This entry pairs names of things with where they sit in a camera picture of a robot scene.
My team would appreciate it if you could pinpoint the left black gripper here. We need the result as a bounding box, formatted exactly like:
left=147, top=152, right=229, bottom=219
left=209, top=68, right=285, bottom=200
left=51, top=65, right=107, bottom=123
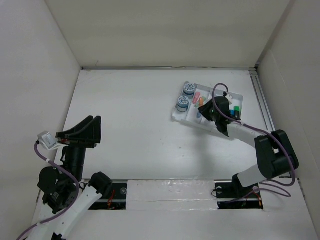
left=57, top=114, right=102, bottom=182

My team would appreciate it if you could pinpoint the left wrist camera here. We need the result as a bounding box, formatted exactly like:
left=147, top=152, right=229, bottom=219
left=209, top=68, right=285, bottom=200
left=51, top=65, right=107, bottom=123
left=37, top=131, right=58, bottom=151

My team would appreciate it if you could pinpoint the metal mounting rail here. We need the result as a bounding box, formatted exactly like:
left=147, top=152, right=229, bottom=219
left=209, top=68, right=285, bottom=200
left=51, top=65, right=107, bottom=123
left=90, top=180, right=264, bottom=211

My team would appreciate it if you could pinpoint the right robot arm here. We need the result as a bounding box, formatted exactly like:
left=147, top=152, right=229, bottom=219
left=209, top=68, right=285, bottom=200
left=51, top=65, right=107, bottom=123
left=198, top=96, right=299, bottom=202

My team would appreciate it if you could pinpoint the aluminium frame profile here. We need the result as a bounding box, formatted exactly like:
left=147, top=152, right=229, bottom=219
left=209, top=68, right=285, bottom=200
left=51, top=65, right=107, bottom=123
left=248, top=68, right=275, bottom=132

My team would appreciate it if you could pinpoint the blue eraser case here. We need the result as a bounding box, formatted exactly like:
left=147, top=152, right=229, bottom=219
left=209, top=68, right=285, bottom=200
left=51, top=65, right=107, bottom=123
left=196, top=112, right=202, bottom=119

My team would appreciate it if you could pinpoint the green eraser case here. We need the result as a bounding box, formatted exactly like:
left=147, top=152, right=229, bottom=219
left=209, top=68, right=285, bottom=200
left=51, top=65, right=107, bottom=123
left=199, top=96, right=207, bottom=105

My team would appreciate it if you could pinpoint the white divided organizer tray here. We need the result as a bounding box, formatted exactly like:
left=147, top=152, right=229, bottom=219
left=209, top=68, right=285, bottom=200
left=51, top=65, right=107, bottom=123
left=171, top=81, right=244, bottom=133

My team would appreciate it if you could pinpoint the green cap black highlighter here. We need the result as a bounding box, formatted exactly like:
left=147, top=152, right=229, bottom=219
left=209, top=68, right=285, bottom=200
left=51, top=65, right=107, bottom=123
left=234, top=106, right=240, bottom=119

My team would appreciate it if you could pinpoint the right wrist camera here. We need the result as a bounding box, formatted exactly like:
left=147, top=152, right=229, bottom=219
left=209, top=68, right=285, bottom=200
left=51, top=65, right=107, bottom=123
left=223, top=92, right=233, bottom=105

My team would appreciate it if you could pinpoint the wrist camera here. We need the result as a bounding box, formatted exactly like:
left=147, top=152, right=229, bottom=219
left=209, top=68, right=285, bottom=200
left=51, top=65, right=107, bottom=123
left=37, top=131, right=58, bottom=151
left=223, top=92, right=233, bottom=105

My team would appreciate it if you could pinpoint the blue patterned tape roll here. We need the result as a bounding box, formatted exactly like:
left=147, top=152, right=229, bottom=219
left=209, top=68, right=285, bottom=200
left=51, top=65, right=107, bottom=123
left=183, top=82, right=196, bottom=96

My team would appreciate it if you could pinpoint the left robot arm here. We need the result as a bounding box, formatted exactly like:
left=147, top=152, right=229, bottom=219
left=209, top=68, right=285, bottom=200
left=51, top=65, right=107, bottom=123
left=26, top=115, right=115, bottom=240

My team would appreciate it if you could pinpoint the blue cap black highlighter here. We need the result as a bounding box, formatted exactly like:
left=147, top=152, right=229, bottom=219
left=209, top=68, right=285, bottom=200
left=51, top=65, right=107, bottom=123
left=230, top=109, right=235, bottom=118

